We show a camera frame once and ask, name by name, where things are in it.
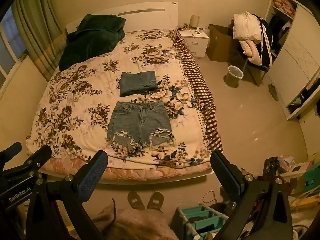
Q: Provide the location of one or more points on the beige table lamp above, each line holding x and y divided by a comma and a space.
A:
194, 21

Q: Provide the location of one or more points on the person's right shoe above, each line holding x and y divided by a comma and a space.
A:
155, 201

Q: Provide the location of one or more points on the window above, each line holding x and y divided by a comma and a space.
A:
10, 47

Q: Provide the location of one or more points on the pink garment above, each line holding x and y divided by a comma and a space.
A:
252, 52

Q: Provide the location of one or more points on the pink floral mattress pad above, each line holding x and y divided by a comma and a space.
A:
140, 173

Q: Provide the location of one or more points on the person's left shoe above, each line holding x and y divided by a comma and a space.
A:
136, 200

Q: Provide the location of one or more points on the white bed headboard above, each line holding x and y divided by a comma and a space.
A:
145, 15

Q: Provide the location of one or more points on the green striped curtain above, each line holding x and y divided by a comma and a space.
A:
35, 35

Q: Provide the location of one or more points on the hanging dark clothes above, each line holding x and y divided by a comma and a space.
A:
278, 32

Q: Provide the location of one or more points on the teal storage rack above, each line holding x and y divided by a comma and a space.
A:
207, 221

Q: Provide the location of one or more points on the dark chair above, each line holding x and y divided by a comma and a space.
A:
255, 72

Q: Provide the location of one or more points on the black jacket with white stripes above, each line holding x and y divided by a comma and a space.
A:
266, 42

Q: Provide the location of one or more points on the folded blue jeans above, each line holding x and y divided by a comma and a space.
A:
137, 82

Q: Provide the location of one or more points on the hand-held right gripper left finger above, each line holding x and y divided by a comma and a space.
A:
92, 177

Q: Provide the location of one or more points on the white nightstand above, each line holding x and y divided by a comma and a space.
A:
196, 42

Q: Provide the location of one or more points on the dark slippers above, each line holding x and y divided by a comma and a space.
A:
273, 91

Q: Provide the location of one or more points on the brown cardboard box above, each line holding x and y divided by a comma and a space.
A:
220, 42

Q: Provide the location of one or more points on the pink folded quilts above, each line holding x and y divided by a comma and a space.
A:
285, 5

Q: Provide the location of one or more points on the white puffer jacket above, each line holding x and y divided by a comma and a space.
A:
246, 26

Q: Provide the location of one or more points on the floral quilt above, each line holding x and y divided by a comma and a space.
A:
82, 87

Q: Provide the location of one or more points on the round trash bin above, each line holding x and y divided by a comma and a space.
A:
233, 77

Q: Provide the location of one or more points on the ripped denim shorts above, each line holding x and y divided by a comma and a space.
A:
140, 122

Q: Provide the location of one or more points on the brown checked bedsheet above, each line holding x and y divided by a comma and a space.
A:
200, 85

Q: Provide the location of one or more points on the white bed frame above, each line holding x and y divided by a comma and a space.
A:
150, 181

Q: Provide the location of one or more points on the dark green blanket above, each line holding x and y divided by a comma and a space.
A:
92, 40

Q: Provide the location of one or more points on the dark bag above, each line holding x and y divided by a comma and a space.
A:
273, 166

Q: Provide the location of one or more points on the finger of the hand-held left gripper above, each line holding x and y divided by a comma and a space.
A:
37, 156
11, 151

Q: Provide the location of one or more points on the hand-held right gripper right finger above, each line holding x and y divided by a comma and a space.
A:
225, 176

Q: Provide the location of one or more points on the white wardrobe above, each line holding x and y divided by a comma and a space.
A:
297, 62

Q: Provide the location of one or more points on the person's shoe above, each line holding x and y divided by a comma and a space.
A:
136, 200
155, 201

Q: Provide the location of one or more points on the green plastic crate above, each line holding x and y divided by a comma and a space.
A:
312, 177

